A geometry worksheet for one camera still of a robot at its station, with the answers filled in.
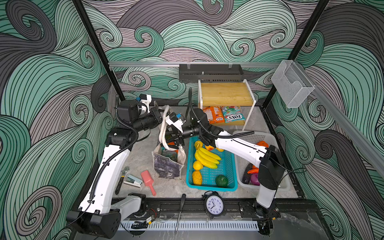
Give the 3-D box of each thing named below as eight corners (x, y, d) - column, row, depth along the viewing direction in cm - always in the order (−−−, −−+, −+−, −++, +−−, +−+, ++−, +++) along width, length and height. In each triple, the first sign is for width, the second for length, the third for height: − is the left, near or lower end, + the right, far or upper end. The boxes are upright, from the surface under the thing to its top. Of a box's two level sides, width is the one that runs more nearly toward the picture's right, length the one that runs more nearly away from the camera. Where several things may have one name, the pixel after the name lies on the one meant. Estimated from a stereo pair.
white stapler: (125, 183, 84) (123, 181, 81) (129, 175, 86) (127, 174, 84) (140, 188, 82) (138, 186, 80) (143, 180, 85) (142, 178, 82)
